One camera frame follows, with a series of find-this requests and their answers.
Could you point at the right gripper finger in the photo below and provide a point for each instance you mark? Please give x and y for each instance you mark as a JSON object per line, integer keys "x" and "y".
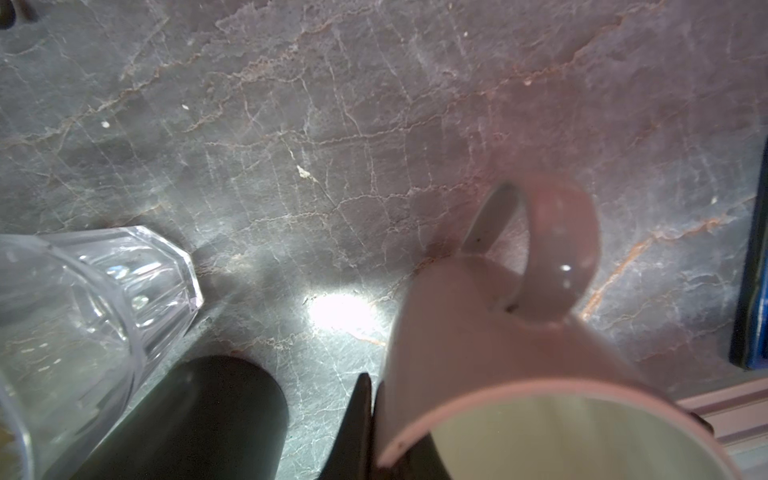
{"x": 350, "y": 455}

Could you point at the black mug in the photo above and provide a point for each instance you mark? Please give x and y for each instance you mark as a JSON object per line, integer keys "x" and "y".
{"x": 214, "y": 417}

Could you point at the clear glass tumbler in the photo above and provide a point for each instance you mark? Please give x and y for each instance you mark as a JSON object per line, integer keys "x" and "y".
{"x": 85, "y": 318}

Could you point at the white ceramic mug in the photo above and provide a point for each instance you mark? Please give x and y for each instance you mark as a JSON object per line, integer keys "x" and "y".
{"x": 489, "y": 375}

